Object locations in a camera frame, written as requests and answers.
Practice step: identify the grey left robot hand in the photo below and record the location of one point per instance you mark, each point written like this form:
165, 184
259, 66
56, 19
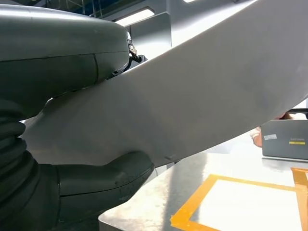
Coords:
60, 47

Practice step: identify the ceiling light strip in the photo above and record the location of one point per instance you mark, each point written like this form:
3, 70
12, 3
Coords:
134, 17

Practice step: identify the small yellow tape rectangle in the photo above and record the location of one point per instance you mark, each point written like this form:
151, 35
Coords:
192, 204

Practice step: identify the grey laptop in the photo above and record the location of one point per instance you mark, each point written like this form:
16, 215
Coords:
284, 146

